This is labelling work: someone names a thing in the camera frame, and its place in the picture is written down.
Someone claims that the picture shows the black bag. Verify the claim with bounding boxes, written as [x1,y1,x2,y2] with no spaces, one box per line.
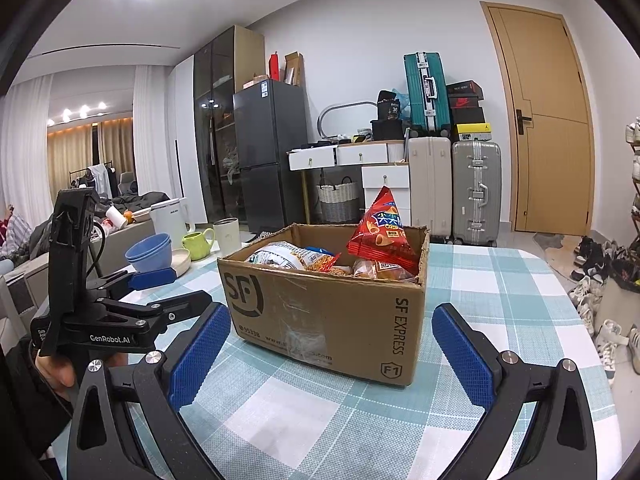
[376,90,403,122]

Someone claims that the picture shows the shoe rack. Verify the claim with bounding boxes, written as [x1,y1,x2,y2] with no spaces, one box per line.
[625,117,640,261]

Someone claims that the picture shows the woven basket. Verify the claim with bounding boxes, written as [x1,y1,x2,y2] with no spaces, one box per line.
[317,176,361,223]

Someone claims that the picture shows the yellow black shoe box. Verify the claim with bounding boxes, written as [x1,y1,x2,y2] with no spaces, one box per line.
[455,124,493,143]

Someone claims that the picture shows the beige suitcase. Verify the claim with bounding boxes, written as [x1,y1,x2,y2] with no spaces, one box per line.
[408,136,452,243]

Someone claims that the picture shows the person's left hand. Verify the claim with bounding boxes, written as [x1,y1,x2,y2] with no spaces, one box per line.
[35,350,128,402]

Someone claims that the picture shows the grey ottoman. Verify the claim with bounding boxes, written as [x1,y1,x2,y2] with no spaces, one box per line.
[90,220,156,271]

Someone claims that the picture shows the white cup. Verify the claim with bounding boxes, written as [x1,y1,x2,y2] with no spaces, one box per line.
[213,217,240,257]

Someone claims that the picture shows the wooden door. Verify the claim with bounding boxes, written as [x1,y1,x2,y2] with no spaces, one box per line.
[480,1,596,237]

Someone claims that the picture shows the white curtain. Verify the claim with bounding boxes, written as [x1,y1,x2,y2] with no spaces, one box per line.
[132,65,176,201]
[0,72,53,211]

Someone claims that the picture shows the black white patterned rug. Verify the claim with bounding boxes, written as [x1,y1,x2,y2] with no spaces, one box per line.
[247,230,288,246]

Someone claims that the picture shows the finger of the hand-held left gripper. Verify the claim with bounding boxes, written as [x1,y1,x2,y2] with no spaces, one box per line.
[87,267,176,294]
[97,289,214,334]

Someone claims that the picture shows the dark glass cabinet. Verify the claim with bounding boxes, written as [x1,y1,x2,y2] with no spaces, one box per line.
[192,25,266,226]

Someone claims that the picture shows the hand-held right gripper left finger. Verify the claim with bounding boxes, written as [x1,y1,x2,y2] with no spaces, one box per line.
[66,301,232,480]

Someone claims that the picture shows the cream plate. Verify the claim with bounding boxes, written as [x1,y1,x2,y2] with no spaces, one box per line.
[167,249,192,276]

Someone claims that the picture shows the dark grey refrigerator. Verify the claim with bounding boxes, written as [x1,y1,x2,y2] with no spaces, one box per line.
[232,79,308,235]

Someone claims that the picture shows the white orange noodle snack packet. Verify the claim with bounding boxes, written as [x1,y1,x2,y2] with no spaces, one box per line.
[247,241,343,275]

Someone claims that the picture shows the grey sofa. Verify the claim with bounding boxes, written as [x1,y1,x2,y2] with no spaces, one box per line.
[0,255,51,306]

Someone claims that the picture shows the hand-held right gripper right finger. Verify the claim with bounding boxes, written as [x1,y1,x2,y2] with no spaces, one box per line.
[431,302,598,480]

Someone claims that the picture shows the tall open cardboard box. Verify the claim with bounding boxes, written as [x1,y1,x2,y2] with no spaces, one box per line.
[284,51,305,86]

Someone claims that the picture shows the blue bowl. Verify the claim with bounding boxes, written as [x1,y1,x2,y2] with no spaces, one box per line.
[125,232,173,261]
[129,252,172,275]

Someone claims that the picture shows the brown cardboard box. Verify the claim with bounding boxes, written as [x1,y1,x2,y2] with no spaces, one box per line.
[217,223,431,387]

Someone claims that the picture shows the silver suitcase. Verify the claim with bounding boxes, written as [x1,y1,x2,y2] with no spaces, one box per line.
[451,141,502,247]

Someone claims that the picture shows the plain black shoe box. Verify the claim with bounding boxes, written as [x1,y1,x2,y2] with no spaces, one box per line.
[452,107,486,126]

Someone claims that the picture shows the clothes rack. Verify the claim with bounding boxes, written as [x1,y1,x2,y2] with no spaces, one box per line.
[69,162,123,196]

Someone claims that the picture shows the grey doormat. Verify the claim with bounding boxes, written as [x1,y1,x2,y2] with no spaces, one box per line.
[532,231,576,261]

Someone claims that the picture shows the white desk with drawers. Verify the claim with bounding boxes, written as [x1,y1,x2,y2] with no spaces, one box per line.
[287,140,412,226]

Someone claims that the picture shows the white electric kettle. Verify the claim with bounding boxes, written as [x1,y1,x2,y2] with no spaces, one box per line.
[149,197,191,241]

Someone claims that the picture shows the person's left forearm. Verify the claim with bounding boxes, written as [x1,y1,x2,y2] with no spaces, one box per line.
[0,337,76,480]

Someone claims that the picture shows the oval mirror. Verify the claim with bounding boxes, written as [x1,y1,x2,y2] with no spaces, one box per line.
[317,101,378,143]

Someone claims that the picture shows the black storage box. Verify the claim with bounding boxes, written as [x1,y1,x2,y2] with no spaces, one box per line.
[371,119,406,142]

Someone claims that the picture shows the black cable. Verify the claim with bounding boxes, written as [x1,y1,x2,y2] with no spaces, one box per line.
[87,222,107,281]

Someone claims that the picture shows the dark jacket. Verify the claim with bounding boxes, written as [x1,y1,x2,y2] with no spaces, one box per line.
[112,191,171,211]

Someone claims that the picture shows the red chips bag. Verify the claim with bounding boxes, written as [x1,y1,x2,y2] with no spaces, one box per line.
[347,186,420,273]

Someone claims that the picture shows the blue plastic bag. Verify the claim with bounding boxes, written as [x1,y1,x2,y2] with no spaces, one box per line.
[392,89,412,121]

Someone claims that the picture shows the clear bread packet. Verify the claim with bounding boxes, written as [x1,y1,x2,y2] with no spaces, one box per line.
[352,257,420,281]

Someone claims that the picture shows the white wardrobe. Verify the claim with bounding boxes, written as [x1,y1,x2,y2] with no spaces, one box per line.
[167,55,208,226]

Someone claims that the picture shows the beige curtain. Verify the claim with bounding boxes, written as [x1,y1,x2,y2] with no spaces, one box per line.
[47,117,135,186]

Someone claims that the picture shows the teal suitcase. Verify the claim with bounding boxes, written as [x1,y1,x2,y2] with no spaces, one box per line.
[403,52,450,136]

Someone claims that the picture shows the green mug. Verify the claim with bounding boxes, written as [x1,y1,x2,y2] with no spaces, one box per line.
[181,228,216,262]

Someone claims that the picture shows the pile of shoes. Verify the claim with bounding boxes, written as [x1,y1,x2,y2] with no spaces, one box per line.
[570,235,640,376]

